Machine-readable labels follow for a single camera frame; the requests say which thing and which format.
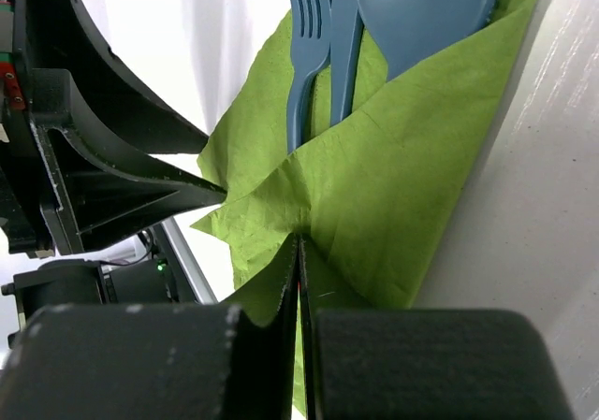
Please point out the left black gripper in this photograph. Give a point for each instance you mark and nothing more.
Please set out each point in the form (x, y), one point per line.
(102, 189)

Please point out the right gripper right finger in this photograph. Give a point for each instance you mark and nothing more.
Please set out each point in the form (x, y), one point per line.
(362, 362)

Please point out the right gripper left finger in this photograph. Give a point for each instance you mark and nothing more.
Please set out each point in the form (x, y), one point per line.
(230, 360)

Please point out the green paper napkin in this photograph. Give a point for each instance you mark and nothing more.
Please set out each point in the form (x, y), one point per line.
(376, 191)

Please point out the blue plastic fork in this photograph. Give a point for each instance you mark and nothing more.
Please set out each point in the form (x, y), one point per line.
(309, 53)

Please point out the blue plastic knife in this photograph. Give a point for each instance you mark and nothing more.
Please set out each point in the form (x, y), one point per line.
(345, 39)

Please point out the blue plastic spoon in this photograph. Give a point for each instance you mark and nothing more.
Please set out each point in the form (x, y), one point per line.
(409, 31)

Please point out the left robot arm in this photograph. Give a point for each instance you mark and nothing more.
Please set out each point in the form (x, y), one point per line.
(140, 268)

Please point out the aluminium front rail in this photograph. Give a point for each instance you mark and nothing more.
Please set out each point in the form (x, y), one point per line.
(187, 262)

